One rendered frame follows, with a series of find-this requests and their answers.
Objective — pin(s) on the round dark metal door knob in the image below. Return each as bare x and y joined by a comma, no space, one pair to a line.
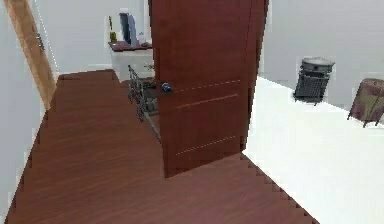
166,87

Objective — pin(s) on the white cabinet with maroon top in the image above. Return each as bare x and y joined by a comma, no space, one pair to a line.
131,58

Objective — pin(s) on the small white jar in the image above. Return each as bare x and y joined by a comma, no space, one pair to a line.
142,38

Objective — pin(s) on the dark red wooden room door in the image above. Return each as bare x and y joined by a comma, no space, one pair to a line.
203,83

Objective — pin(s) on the dark metal garbage can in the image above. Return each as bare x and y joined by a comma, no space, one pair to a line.
312,81

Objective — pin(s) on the blue grey upright box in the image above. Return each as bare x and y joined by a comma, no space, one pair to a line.
128,28

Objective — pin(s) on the light brown wooden room door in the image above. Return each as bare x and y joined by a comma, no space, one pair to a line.
31,50

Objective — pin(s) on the green house plant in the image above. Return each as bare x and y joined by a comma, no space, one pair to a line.
113,33

